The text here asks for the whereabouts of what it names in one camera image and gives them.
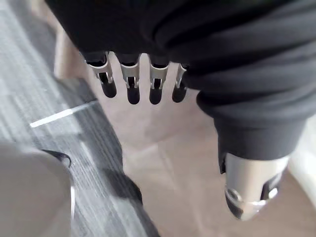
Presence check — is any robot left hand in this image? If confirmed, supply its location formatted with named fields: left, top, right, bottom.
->
left=45, top=0, right=316, bottom=222

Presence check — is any light wooden furniture panel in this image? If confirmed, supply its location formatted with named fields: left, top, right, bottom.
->
left=31, top=0, right=90, bottom=80

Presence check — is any thin white strip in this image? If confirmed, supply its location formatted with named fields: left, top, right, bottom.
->
left=30, top=101, right=98, bottom=128

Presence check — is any grey striped rug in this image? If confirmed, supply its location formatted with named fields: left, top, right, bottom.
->
left=0, top=0, right=161, bottom=237

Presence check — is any robot silver leg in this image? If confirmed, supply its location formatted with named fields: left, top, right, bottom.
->
left=0, top=143, right=76, bottom=237

